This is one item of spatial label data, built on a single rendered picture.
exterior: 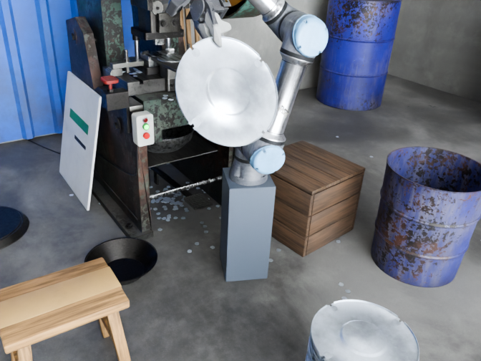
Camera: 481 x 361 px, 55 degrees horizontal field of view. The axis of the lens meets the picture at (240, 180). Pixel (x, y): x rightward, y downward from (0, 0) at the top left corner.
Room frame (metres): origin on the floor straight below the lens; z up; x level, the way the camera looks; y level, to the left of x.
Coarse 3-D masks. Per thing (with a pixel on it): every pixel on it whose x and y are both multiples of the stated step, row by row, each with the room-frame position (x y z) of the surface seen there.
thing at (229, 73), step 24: (216, 48) 1.20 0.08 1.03; (240, 48) 1.24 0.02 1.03; (192, 72) 1.13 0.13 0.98; (216, 72) 1.16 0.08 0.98; (240, 72) 1.20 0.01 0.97; (264, 72) 1.23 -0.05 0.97; (192, 96) 1.09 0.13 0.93; (216, 96) 1.12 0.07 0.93; (240, 96) 1.15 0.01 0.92; (264, 96) 1.19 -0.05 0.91; (192, 120) 1.06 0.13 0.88; (216, 120) 1.09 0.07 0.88; (240, 120) 1.12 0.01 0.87; (264, 120) 1.15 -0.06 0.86; (240, 144) 1.08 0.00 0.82
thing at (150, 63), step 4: (140, 52) 2.16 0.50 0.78; (152, 52) 2.17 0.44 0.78; (156, 52) 2.21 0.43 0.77; (160, 52) 2.19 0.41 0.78; (164, 52) 2.19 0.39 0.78; (168, 52) 2.19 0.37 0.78; (172, 52) 2.19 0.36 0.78; (140, 56) 2.16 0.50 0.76; (144, 56) 2.13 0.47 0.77; (148, 56) 2.10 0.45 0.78; (152, 56) 2.11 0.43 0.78; (144, 60) 2.13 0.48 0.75; (148, 60) 2.09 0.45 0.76; (148, 64) 2.09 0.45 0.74; (152, 64) 2.10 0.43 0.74; (156, 64) 2.11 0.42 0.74
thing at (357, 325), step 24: (336, 312) 1.00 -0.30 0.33; (360, 312) 1.01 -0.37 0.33; (384, 312) 1.02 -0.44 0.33; (312, 336) 0.91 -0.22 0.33; (336, 336) 0.91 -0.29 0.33; (360, 336) 0.91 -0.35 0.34; (384, 336) 0.92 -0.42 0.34; (408, 336) 0.93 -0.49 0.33; (336, 360) 0.83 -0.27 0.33; (360, 360) 0.84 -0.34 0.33; (384, 360) 0.84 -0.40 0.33; (408, 360) 0.84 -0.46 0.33
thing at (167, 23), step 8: (152, 0) 2.07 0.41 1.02; (160, 0) 2.09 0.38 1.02; (168, 0) 2.12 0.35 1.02; (160, 8) 2.08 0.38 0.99; (144, 16) 2.11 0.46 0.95; (152, 16) 2.07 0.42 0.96; (160, 16) 2.06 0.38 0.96; (168, 16) 2.08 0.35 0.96; (176, 16) 2.10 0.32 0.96; (144, 24) 2.11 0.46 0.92; (152, 24) 2.07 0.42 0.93; (160, 24) 2.06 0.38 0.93; (168, 24) 2.08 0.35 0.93; (176, 24) 2.09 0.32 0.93; (152, 32) 2.07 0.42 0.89; (160, 32) 2.06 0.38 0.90
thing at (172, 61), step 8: (160, 56) 2.09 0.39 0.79; (168, 56) 2.10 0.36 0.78; (176, 56) 2.11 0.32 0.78; (160, 64) 2.00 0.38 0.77; (168, 64) 1.97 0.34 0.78; (176, 64) 1.98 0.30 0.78; (160, 72) 2.05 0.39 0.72; (168, 72) 2.01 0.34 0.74; (168, 80) 2.01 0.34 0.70; (168, 88) 2.01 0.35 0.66
